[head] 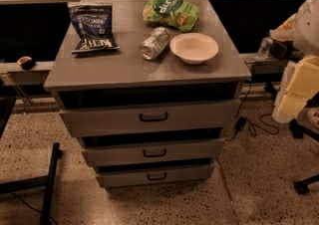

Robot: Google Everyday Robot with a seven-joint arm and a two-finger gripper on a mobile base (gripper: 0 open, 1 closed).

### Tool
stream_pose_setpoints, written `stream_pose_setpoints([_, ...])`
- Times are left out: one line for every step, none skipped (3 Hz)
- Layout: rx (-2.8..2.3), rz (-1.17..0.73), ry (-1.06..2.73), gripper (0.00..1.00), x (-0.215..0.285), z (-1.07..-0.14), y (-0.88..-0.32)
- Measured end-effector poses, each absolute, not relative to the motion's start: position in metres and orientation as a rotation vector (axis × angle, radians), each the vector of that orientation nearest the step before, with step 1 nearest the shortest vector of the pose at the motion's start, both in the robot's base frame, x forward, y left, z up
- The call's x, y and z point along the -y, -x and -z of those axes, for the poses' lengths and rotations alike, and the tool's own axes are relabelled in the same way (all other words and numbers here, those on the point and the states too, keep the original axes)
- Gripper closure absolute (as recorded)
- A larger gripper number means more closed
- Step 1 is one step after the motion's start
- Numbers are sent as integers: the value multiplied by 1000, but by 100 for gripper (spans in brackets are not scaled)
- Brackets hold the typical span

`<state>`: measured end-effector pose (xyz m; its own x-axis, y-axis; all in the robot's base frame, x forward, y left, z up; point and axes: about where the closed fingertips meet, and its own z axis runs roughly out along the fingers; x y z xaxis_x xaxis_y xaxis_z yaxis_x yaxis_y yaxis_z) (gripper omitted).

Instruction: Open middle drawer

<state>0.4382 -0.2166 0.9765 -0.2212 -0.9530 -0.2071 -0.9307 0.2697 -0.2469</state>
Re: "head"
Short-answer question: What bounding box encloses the yellow black tape measure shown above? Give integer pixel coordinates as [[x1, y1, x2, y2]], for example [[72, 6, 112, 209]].
[[17, 56, 36, 70]]

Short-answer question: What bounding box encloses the grey drawer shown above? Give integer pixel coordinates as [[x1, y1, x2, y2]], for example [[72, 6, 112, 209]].
[[82, 137, 225, 167], [96, 163, 214, 188], [60, 99, 240, 137]]

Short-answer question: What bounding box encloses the black power adapter cable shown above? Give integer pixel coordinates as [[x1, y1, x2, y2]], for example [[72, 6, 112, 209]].
[[225, 83, 280, 142]]

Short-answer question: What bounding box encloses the clear water bottle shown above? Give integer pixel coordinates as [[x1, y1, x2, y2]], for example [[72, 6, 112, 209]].
[[256, 37, 273, 60]]

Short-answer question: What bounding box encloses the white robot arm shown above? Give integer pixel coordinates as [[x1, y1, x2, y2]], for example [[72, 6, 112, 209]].
[[270, 0, 319, 123]]

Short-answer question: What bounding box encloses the black tripod stand right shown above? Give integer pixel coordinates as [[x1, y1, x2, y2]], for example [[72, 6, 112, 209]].
[[263, 81, 319, 195]]

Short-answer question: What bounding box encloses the grey top drawer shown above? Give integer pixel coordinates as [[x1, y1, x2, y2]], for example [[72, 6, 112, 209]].
[[60, 99, 240, 137]]

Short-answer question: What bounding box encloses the small black box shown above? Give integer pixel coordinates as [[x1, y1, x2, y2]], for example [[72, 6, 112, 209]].
[[270, 41, 293, 61]]

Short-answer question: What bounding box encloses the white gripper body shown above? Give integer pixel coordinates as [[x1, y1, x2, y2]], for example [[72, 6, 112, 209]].
[[272, 62, 296, 123]]

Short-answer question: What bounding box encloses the white red shoe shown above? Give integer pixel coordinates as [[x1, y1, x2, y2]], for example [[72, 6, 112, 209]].
[[307, 108, 319, 128]]

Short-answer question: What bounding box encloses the grey bottom drawer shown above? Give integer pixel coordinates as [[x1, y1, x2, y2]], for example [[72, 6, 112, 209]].
[[96, 163, 214, 188]]

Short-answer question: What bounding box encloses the white bowl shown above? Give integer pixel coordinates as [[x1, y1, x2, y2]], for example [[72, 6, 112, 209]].
[[169, 33, 219, 65]]

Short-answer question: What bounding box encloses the blue chip bag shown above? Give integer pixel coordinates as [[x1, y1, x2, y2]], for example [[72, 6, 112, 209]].
[[69, 4, 119, 54]]

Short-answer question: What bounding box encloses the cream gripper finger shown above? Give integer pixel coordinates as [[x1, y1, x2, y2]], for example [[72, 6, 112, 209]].
[[287, 56, 319, 101], [278, 95, 307, 116]]

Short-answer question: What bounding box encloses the silver soda can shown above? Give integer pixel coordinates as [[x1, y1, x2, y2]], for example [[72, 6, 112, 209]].
[[139, 27, 169, 61]]

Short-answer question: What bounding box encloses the black stand left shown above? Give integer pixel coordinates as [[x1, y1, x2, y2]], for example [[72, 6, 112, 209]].
[[0, 97, 62, 225]]

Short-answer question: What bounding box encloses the grey drawer cabinet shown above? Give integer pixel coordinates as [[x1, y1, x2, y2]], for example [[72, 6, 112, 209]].
[[45, 0, 250, 175]]

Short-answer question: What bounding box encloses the green snack bag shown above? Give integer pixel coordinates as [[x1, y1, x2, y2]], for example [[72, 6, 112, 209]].
[[143, 0, 201, 33]]

